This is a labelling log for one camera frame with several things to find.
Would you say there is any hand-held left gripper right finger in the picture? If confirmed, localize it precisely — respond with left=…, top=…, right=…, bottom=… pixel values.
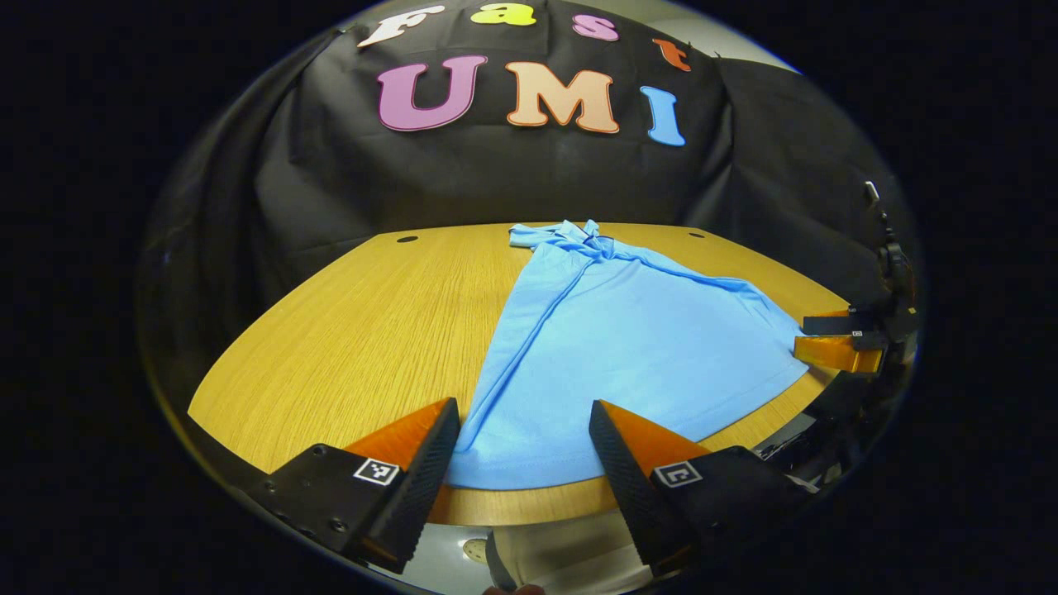
left=589, top=400, right=815, bottom=579

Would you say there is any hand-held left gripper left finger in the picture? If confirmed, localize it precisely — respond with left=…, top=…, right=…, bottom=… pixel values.
left=248, top=397, right=461, bottom=575

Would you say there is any light blue T-shirt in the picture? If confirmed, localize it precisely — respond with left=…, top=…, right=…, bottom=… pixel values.
left=442, top=219, right=811, bottom=491

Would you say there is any black backdrop cloth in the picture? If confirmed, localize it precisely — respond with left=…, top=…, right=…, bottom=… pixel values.
left=141, top=0, right=918, bottom=406

